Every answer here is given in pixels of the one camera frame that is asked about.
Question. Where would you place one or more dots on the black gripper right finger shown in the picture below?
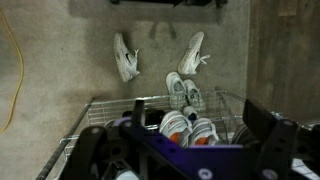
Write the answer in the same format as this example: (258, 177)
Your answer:
(266, 126)

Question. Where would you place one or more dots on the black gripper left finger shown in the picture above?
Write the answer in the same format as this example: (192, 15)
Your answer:
(138, 113)

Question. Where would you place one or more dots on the grey sneaker orange insole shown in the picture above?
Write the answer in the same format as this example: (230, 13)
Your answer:
(204, 131)
(175, 125)

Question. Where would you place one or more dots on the black grey slide sandal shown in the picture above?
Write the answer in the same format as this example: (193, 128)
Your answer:
(125, 115)
(155, 116)

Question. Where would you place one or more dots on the white knit sneaker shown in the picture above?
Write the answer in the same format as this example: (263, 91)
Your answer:
(195, 95)
(176, 88)

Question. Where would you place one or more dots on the small white shoe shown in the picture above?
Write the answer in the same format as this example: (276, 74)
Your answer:
(190, 112)

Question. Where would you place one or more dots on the white Nike sneaker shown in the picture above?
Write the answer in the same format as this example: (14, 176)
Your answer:
(191, 55)
(125, 58)

